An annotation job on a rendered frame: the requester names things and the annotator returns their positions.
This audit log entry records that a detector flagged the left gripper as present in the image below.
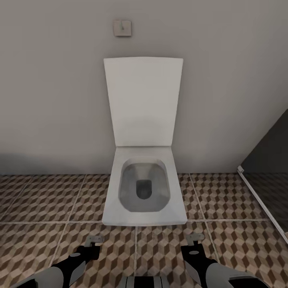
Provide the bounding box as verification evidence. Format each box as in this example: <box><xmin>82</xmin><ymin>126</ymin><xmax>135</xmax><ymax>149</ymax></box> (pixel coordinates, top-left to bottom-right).
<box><xmin>77</xmin><ymin>246</ymin><xmax>100</xmax><ymax>262</ymax></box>

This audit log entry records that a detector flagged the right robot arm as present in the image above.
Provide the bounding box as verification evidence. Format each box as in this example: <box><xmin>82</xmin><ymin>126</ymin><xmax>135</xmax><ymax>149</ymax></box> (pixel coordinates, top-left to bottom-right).
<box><xmin>181</xmin><ymin>233</ymin><xmax>270</xmax><ymax>288</ymax></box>

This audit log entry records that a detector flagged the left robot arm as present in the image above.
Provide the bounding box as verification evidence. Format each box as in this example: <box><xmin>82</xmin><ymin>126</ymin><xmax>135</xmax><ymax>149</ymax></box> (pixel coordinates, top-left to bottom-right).
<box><xmin>9</xmin><ymin>236</ymin><xmax>104</xmax><ymax>288</ymax></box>

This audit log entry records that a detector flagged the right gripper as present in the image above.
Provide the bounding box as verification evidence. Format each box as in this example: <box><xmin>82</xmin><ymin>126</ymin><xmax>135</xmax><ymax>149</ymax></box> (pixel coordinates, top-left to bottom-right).
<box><xmin>181</xmin><ymin>244</ymin><xmax>206</xmax><ymax>260</ymax></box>

